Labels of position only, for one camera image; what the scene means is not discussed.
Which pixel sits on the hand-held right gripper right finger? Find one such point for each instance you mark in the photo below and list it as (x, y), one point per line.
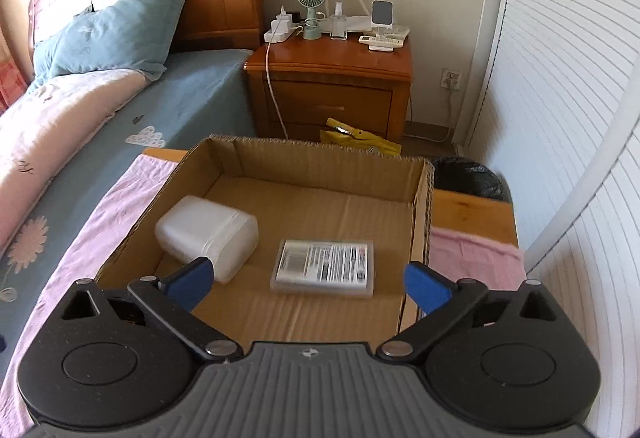
(422, 285)

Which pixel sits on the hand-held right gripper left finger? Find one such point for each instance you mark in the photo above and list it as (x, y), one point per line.
(192, 280)

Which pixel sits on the white plastic box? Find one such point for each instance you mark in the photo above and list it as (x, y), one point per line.
(200, 228)

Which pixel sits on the clear labelled case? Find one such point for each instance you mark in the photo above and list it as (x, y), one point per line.
(325, 268)

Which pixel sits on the cardboard box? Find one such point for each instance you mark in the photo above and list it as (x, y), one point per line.
(310, 213)

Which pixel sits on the pink cloth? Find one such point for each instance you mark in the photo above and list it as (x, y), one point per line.
(105, 223)

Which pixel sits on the black trash bin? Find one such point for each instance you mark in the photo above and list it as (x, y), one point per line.
(467, 180)

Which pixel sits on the yellow snack bag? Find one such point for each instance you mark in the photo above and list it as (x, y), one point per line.
(365, 143)

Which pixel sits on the blue bed sheet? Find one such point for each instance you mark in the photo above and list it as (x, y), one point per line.
(200, 93)

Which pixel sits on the pink floral quilt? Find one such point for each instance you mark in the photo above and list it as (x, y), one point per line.
(55, 118)

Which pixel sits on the wooden nightstand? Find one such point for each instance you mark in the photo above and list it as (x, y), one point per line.
(330, 83)

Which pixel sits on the small white remote control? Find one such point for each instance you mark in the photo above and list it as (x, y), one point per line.
(382, 48)

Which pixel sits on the white louvered wardrobe door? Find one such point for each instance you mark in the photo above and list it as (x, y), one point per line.
(560, 83)

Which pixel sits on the long white remote control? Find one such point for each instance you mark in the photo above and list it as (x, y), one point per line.
(380, 39)

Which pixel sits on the blue pillow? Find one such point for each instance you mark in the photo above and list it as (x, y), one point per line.
(115, 38)

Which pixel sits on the white power strip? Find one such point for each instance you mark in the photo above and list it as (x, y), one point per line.
(279, 34)

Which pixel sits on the orange patterned cloth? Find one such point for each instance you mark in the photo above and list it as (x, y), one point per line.
(10, 78)

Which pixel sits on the clear spray bottle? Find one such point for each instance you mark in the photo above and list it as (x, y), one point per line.
(338, 26)

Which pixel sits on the phone on white stand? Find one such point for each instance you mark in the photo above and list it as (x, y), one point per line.
(382, 11)

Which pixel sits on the white wall socket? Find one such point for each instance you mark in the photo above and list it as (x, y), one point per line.
(451, 78)

